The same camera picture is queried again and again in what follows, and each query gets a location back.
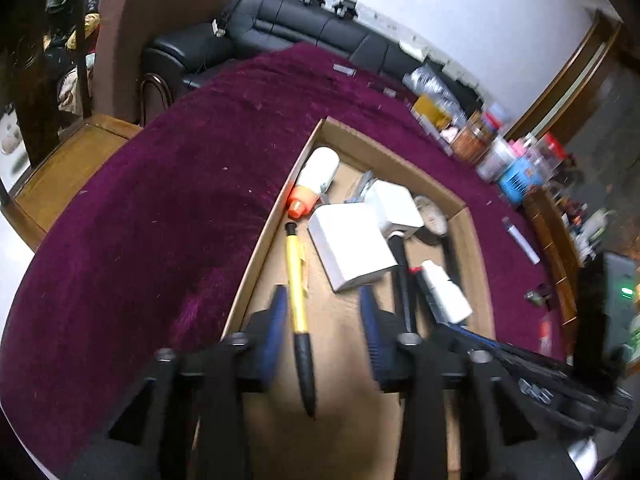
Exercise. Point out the wooden side table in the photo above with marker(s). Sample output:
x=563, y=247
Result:
x=65, y=180

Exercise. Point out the blue label plastic jar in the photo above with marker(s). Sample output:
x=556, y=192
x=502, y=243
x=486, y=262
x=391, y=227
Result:
x=520, y=177

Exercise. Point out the white plastic gadget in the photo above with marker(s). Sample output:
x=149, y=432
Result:
x=445, y=290

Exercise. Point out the brown upholstered armchair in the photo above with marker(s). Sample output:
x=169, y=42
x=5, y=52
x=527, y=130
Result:
x=130, y=35

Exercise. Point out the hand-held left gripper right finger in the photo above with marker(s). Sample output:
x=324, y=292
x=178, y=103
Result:
x=371, y=332

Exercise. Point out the maroon plush tablecloth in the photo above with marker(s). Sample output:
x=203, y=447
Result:
x=150, y=210

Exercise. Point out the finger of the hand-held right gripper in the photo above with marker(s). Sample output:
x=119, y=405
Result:
x=475, y=337

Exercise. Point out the clear jar with red lid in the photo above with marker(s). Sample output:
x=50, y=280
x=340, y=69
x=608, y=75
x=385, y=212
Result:
x=550, y=150

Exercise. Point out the brown printed canister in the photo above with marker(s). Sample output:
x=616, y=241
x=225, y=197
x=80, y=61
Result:
x=470, y=140

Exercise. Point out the white rectangular box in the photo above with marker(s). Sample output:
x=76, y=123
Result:
x=350, y=245

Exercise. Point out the crumpled clear plastic bag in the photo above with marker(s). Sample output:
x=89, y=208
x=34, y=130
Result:
x=432, y=80

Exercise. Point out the white marker pen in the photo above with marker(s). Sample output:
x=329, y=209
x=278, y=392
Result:
x=522, y=242

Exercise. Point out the thin black pen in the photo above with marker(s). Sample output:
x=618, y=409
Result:
x=382, y=89

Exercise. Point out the white charger adapter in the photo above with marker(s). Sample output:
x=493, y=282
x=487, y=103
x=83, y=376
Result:
x=395, y=205

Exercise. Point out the brown wooden cabinet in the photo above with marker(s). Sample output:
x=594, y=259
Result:
x=550, y=240

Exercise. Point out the clear case with red part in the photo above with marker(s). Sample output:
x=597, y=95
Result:
x=546, y=337

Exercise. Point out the yellow tape roll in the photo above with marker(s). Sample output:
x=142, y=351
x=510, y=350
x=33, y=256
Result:
x=432, y=110

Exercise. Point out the pile of small toys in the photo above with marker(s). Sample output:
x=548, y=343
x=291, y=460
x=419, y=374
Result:
x=590, y=225

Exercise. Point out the yellow pen with black grip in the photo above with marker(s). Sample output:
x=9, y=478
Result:
x=296, y=280

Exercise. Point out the jar of sticks red lid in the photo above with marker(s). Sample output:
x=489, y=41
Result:
x=496, y=120

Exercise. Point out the small silver clip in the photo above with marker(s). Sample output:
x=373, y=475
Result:
x=344, y=68

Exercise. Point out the black tape roll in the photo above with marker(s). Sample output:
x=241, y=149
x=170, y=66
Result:
x=434, y=220

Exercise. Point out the shallow cardboard box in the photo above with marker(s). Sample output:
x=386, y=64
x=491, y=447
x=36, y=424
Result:
x=340, y=365

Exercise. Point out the white glue bottle orange cap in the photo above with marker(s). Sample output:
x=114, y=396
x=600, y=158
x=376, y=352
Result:
x=320, y=167

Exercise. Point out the dark wooden rack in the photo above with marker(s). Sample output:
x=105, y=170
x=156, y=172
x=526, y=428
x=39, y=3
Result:
x=37, y=110

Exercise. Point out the wood framed glass panel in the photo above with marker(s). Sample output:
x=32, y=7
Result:
x=595, y=85

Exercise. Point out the black leather sofa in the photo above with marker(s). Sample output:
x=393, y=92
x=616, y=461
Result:
x=300, y=20

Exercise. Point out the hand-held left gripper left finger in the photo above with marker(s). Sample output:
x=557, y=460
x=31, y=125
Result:
x=277, y=330

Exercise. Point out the black pen with grey end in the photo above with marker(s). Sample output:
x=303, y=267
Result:
x=402, y=280

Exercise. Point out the white paper sheet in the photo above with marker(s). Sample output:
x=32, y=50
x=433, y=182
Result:
x=412, y=50

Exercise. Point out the white plastic jar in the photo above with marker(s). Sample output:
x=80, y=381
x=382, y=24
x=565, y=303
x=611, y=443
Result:
x=495, y=160

